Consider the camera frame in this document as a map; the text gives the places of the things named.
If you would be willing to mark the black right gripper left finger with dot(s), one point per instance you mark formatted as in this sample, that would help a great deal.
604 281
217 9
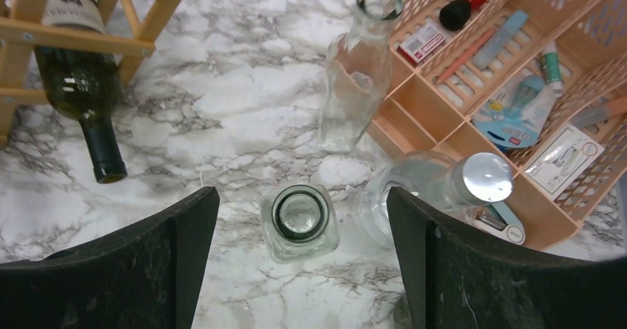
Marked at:
146 275

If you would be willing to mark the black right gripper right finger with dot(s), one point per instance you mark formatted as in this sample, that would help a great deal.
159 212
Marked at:
456 276

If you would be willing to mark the small clear glass jar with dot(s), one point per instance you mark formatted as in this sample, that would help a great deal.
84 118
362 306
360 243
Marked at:
298 222

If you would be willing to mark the green wine bottle silver neck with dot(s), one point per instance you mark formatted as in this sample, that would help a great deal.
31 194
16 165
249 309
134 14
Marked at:
84 86

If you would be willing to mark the clear bottle silver cap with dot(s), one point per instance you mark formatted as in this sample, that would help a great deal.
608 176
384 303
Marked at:
454 187

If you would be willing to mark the clear square glass bottle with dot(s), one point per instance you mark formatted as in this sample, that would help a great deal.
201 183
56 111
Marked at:
358 74

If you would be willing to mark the red black small bottle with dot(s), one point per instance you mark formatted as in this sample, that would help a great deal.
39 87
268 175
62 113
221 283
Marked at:
454 15

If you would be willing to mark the wooden wine rack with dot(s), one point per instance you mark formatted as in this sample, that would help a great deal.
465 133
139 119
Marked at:
21 30

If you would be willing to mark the blue tape dispenser pack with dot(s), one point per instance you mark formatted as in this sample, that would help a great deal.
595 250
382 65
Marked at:
514 117

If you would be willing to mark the white card package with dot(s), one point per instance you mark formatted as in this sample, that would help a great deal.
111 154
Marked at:
564 158

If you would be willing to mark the peach plastic file organizer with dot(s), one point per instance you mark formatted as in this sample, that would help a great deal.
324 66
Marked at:
422 112

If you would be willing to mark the red white small box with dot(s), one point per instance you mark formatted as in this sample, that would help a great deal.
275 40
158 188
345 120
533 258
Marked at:
422 43

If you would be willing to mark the green white glue tube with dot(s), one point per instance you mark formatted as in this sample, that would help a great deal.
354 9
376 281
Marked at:
550 65

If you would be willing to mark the light blue pen case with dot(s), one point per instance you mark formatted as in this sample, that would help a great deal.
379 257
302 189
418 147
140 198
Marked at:
504 34

